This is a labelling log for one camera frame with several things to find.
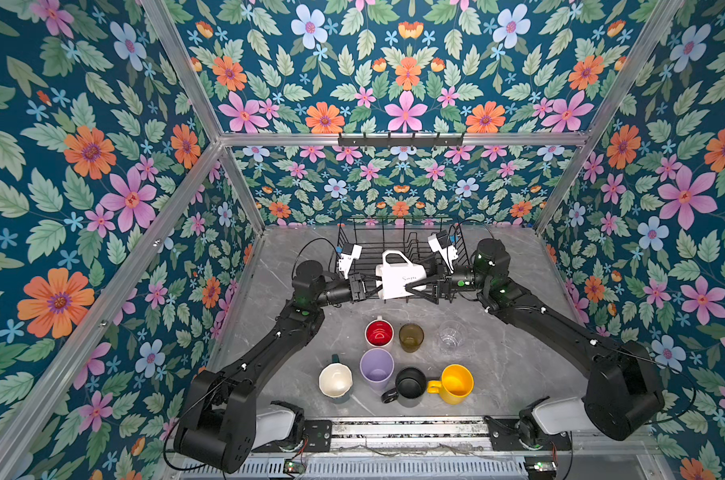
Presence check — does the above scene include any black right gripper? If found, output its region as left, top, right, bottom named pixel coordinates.
left=409, top=253, right=493, bottom=309

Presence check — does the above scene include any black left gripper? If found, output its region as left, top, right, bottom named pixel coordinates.
left=311, top=272, right=389, bottom=310

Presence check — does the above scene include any white faceted mug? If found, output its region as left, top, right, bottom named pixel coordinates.
left=375, top=250, right=427, bottom=300

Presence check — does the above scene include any black wire dish rack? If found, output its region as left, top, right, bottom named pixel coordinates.
left=336, top=215, right=470, bottom=276

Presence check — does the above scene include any red interior white mug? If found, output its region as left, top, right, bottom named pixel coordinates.
left=365, top=316, right=395, bottom=349

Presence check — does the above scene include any green mug cream interior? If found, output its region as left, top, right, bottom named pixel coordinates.
left=318, top=354, right=354, bottom=403

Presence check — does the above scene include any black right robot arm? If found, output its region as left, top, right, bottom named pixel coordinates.
left=403, top=238, right=666, bottom=448

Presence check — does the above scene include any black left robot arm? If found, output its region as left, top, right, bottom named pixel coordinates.
left=172, top=260, right=378, bottom=474

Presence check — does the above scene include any clear glass cup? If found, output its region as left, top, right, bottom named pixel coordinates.
left=438, top=323, right=466, bottom=352

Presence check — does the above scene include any olive green glass cup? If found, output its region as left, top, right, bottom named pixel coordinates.
left=399, top=323, right=425, bottom=353

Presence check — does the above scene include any yellow mug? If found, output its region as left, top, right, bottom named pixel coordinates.
left=427, top=364, right=475, bottom=405

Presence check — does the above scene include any lilac plastic cup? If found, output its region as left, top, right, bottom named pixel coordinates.
left=358, top=348, right=395, bottom=392

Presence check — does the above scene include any black mug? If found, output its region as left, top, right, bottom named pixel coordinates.
left=381, top=367, right=428, bottom=408

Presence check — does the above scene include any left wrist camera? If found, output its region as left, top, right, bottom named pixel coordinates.
left=336, top=243, right=363, bottom=279

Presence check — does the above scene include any aluminium front rail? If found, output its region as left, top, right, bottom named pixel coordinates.
left=175, top=415, right=658, bottom=457

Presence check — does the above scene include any black hook rail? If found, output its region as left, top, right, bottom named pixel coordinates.
left=336, top=132, right=465, bottom=149

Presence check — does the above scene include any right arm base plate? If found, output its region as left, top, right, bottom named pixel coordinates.
left=483, top=415, right=572, bottom=451

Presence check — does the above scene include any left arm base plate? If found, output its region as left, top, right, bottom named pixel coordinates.
left=254, top=419, right=334, bottom=453

